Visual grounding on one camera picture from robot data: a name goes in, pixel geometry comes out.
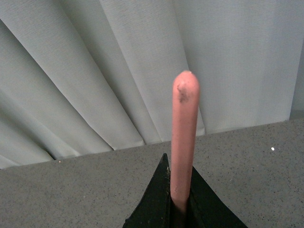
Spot pink chopstick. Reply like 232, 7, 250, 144
170, 71, 200, 214

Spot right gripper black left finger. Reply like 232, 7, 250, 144
123, 154, 171, 228

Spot white pleated curtain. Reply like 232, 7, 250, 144
0, 0, 304, 168

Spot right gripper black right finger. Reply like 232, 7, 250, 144
189, 168, 246, 228

